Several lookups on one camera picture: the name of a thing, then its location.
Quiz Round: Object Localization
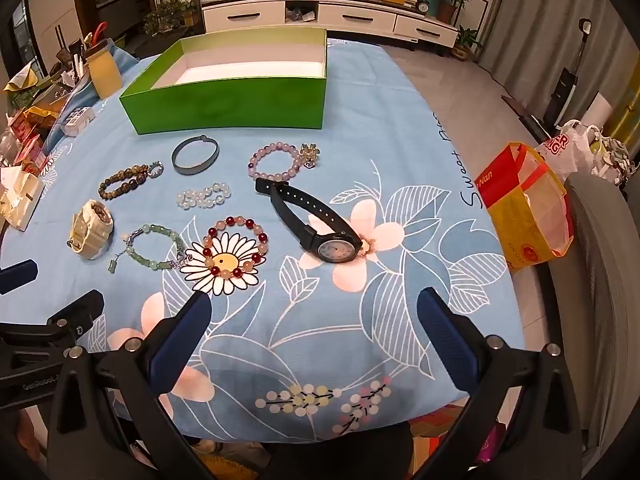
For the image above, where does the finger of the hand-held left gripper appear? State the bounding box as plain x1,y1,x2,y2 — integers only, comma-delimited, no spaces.
0,289,105,358
0,259,39,295

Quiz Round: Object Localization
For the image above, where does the purple bead bracelet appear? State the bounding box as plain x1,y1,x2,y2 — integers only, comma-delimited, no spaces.
247,141,320,183

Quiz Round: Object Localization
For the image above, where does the black wristwatch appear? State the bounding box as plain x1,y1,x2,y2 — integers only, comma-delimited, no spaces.
255,177,364,264

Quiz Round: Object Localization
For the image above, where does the upright vacuum cleaner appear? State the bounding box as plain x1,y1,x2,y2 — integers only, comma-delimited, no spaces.
542,19,593,128

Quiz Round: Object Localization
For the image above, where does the grey band bracelet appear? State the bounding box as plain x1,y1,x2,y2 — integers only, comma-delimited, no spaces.
171,135,221,177

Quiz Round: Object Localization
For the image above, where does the red pink bead bracelet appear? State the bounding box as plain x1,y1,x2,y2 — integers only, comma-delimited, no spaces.
202,215,271,278

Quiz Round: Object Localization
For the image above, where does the cream bottle with brown lid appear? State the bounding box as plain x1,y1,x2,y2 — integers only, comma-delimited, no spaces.
86,42,123,100

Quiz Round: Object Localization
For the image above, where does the grey curtain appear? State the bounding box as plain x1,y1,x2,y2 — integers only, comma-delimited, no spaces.
477,0,616,106

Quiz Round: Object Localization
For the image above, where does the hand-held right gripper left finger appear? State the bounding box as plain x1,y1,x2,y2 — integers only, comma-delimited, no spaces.
47,290,216,480

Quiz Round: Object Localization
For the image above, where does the cream wristwatch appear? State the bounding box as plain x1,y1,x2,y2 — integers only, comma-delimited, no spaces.
67,199,115,261

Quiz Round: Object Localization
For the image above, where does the clear bead bracelet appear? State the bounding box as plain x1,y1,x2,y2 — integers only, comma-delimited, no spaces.
176,183,232,210

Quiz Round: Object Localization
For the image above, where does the blue floral tablecloth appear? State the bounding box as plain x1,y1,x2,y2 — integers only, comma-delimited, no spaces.
0,37,526,446

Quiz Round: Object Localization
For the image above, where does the grey chair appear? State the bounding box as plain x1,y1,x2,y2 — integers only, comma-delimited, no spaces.
545,172,640,456

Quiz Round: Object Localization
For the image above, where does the white plastic bag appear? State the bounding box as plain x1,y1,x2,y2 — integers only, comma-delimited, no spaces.
535,120,608,181

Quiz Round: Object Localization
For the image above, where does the green jade bracelet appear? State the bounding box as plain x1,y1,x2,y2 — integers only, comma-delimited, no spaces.
109,224,193,276

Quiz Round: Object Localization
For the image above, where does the pile of assorted packets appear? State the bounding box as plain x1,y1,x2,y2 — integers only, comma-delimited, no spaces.
0,50,76,231

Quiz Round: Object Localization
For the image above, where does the green cardboard box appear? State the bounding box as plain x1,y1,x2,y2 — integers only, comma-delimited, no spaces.
118,28,328,136

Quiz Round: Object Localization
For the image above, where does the yellow red shopping bag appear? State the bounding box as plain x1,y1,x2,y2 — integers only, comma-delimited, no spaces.
474,142,575,272

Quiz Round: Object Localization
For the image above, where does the white TV cabinet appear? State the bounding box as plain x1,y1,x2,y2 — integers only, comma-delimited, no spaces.
200,0,460,53

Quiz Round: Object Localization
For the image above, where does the brown bead bracelet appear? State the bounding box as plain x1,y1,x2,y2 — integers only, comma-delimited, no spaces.
97,161,165,202

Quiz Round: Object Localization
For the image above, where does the tall potted plant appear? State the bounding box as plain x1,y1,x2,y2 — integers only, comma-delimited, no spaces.
436,0,471,23

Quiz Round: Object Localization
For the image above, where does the small white box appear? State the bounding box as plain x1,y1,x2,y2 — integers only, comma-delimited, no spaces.
61,106,96,137

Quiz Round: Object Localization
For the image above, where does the bushy potted plant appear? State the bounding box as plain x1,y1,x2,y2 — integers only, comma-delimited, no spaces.
144,0,201,36

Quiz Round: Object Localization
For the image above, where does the small potted plant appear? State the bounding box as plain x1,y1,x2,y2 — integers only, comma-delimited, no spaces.
452,26,483,61

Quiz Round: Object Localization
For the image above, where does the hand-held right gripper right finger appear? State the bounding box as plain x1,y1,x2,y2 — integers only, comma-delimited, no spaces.
415,287,588,480

